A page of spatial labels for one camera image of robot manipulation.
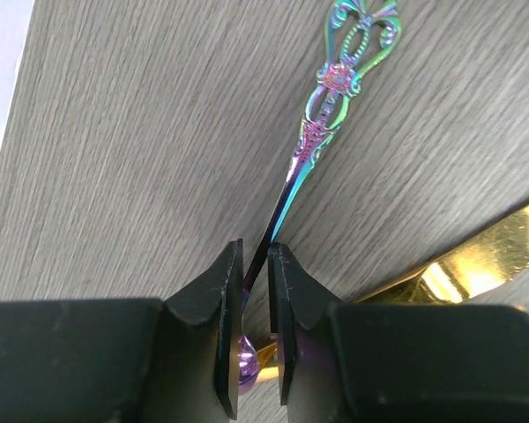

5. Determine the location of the iridescent purple spoon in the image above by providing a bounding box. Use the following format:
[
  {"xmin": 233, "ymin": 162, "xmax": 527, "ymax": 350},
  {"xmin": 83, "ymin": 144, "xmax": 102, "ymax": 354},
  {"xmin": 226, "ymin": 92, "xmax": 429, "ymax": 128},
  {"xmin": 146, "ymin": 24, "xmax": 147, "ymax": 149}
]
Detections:
[{"xmin": 237, "ymin": 0, "xmax": 403, "ymax": 397}]

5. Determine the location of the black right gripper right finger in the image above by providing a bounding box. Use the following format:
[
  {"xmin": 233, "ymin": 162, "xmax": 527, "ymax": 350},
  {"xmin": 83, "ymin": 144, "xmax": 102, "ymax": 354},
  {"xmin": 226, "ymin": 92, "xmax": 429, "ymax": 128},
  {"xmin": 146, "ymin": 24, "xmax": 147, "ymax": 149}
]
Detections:
[{"xmin": 268, "ymin": 244, "xmax": 529, "ymax": 422}]

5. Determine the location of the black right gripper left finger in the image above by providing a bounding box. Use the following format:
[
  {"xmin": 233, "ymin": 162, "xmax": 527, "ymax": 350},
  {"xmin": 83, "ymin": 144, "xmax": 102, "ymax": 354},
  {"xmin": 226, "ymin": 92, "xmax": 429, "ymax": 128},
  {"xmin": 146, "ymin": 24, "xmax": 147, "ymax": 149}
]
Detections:
[{"xmin": 0, "ymin": 241, "xmax": 243, "ymax": 422}]

